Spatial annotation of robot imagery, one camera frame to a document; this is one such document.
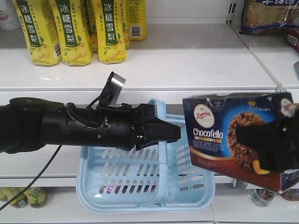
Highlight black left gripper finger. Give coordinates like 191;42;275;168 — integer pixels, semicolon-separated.
135;123;181;150
153;117;168;124

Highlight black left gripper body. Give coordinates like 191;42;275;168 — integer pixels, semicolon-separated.
95;104;155;151

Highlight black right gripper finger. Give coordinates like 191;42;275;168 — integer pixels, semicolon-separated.
235;118;299;173

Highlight light blue shopping basket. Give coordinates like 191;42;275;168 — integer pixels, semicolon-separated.
76;99;215;213

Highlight Chocofello cookie box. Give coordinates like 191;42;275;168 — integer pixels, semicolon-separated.
183;92;299;192

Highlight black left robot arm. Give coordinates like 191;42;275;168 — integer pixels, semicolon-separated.
0;98;181;154

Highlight white store shelf unit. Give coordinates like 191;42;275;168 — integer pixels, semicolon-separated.
0;0;299;224

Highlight yellow pear drink bottle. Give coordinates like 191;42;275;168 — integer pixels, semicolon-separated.
126;0;147;41
92;0;127;64
49;0;93;67
12;0;62;67

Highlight red snack package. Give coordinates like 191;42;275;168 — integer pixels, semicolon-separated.
285;29;299;52

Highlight biscuit package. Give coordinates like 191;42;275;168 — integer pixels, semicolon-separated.
241;0;299;35

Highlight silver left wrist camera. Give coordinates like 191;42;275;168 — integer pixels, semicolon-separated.
99;71;126;105

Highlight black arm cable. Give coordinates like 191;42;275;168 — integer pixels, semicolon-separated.
0;93;113;210

